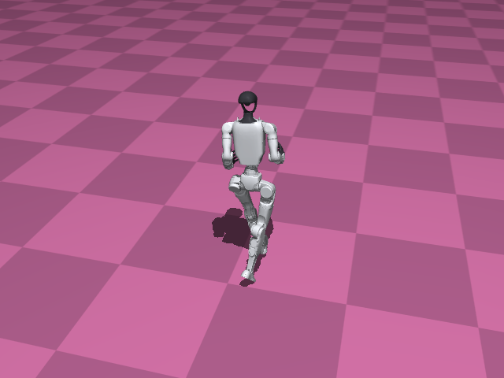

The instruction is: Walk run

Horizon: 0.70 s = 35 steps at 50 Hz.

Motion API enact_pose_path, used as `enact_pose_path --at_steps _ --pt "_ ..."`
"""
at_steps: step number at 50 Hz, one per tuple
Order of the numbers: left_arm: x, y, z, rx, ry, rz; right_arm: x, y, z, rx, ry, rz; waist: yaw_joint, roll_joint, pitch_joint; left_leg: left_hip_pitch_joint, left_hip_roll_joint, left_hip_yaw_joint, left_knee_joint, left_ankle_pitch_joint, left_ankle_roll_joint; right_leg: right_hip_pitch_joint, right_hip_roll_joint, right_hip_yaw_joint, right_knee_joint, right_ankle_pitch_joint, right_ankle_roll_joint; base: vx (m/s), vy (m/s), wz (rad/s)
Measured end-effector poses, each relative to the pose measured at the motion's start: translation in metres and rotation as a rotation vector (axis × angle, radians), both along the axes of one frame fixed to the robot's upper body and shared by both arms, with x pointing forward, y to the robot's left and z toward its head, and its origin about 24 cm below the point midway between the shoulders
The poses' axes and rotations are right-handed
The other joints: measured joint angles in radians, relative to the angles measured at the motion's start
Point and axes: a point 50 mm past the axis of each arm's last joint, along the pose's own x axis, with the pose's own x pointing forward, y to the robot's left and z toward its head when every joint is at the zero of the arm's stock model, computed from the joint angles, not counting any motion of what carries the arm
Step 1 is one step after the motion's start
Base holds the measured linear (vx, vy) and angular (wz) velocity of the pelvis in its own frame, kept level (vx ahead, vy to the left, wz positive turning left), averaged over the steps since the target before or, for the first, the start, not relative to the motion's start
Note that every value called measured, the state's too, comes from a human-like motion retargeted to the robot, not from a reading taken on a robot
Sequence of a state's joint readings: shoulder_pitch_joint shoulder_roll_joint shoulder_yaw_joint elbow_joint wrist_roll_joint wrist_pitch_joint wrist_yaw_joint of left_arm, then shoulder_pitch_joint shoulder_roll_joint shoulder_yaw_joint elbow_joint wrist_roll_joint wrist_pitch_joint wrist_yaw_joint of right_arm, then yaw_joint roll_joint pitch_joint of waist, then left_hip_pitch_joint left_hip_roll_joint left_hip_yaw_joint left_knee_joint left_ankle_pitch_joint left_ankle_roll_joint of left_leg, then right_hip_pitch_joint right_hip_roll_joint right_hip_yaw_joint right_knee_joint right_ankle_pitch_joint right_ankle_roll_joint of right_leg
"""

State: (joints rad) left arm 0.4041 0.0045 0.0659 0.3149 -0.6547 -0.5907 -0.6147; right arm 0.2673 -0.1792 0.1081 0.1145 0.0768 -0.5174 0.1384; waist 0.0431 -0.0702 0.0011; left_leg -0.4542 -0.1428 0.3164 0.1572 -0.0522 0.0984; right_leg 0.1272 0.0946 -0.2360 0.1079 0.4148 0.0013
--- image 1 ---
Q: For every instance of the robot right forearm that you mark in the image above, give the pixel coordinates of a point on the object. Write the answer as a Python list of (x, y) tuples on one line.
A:
[(281, 158)]

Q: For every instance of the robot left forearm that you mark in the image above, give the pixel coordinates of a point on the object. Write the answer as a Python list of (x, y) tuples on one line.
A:
[(227, 164)]

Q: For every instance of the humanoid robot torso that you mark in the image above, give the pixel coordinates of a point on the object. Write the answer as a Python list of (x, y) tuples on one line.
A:
[(249, 144)]

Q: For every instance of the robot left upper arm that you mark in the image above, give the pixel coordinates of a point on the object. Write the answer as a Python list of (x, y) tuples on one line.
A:
[(227, 141)]

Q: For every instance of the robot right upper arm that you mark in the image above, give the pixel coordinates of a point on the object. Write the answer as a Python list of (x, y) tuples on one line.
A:
[(271, 130)]

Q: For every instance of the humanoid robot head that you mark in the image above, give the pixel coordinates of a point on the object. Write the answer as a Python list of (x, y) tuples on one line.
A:
[(246, 98)]

